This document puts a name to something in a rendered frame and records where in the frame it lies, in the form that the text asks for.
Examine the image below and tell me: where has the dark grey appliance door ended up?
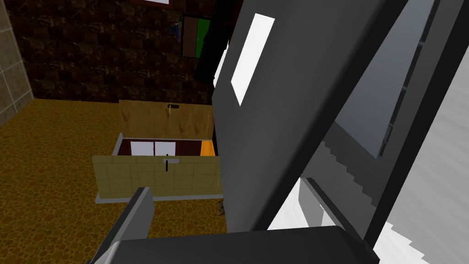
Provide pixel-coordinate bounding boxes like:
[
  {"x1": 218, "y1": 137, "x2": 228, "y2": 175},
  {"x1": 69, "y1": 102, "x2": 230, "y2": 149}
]
[{"x1": 211, "y1": 0, "x2": 409, "y2": 234}]

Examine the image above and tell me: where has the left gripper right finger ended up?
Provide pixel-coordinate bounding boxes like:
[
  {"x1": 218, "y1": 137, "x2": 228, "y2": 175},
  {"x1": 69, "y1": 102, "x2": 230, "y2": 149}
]
[{"x1": 298, "y1": 177, "x2": 369, "y2": 245}]

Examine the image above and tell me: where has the brown and green wall picture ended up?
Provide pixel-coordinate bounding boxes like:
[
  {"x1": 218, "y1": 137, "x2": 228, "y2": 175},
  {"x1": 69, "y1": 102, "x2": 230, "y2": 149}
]
[{"x1": 181, "y1": 14, "x2": 213, "y2": 60}]

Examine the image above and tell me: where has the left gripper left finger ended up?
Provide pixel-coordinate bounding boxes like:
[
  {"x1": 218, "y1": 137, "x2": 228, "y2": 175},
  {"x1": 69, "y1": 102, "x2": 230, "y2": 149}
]
[{"x1": 87, "y1": 187, "x2": 155, "y2": 264}]

